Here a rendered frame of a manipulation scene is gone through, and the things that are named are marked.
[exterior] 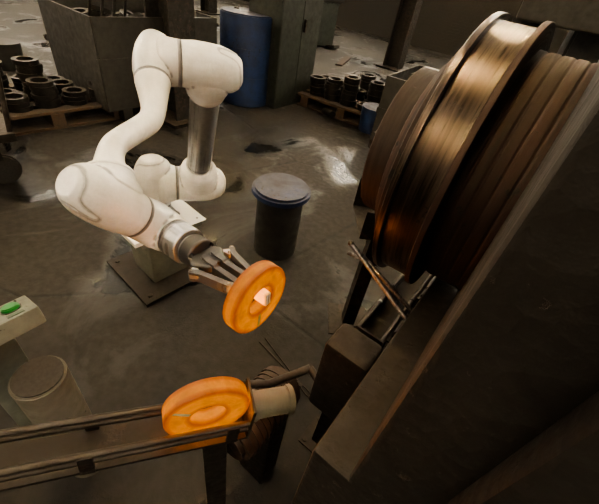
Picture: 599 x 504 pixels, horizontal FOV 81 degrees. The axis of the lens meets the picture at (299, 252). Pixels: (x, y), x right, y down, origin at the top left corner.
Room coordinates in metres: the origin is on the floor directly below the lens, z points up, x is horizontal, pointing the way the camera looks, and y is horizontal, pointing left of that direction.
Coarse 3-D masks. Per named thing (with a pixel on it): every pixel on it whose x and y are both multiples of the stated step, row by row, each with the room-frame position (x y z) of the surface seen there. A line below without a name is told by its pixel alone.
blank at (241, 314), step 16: (256, 272) 0.48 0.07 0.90; (272, 272) 0.50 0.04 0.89; (240, 288) 0.45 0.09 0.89; (256, 288) 0.46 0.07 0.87; (272, 288) 0.51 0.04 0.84; (224, 304) 0.43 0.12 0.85; (240, 304) 0.43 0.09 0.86; (256, 304) 0.50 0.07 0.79; (272, 304) 0.51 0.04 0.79; (224, 320) 0.43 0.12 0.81; (240, 320) 0.43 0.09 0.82; (256, 320) 0.47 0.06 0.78
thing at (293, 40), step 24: (264, 0) 4.25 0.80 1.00; (288, 0) 4.19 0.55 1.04; (312, 0) 4.53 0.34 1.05; (288, 24) 4.22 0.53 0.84; (312, 24) 4.59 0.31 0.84; (288, 48) 4.26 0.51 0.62; (312, 48) 4.64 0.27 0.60; (288, 72) 4.30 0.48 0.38; (312, 72) 4.71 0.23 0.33; (288, 96) 4.34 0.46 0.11
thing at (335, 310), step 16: (368, 208) 1.32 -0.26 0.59; (368, 224) 1.07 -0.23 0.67; (368, 240) 1.18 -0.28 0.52; (368, 256) 1.15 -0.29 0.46; (368, 272) 1.16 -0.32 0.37; (352, 288) 1.18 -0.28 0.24; (336, 304) 1.27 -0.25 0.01; (352, 304) 1.16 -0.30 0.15; (336, 320) 1.17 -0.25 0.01; (352, 320) 1.16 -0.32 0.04
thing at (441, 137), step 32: (480, 32) 0.57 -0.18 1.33; (512, 32) 0.59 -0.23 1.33; (480, 64) 0.53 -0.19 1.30; (448, 96) 0.50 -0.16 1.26; (480, 96) 0.49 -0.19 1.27; (416, 128) 0.48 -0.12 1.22; (448, 128) 0.47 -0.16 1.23; (416, 160) 0.46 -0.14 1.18; (448, 160) 0.45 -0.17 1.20; (416, 192) 0.45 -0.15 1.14; (384, 224) 0.46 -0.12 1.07; (416, 224) 0.44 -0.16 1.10; (384, 256) 0.49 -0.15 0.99
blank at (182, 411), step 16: (192, 384) 0.30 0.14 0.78; (208, 384) 0.31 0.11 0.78; (224, 384) 0.31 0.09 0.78; (240, 384) 0.33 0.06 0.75; (176, 400) 0.28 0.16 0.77; (192, 400) 0.28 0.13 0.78; (208, 400) 0.29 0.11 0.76; (224, 400) 0.30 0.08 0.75; (240, 400) 0.31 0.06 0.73; (176, 416) 0.26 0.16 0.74; (192, 416) 0.29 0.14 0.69; (208, 416) 0.30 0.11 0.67; (224, 416) 0.30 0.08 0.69; (240, 416) 0.32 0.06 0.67; (176, 432) 0.26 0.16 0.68
